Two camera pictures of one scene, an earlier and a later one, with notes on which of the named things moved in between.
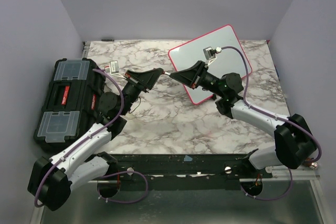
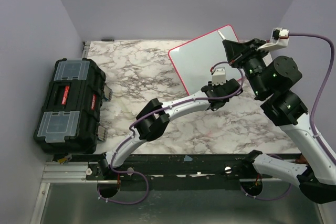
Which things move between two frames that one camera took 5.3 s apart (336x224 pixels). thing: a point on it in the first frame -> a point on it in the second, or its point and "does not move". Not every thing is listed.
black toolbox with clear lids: [70, 110] does not move
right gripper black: [185, 77] -> [233, 50]
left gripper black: [151, 78] -> [209, 84]
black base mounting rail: [185, 172] does not move
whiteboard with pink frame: [226, 61] does not move
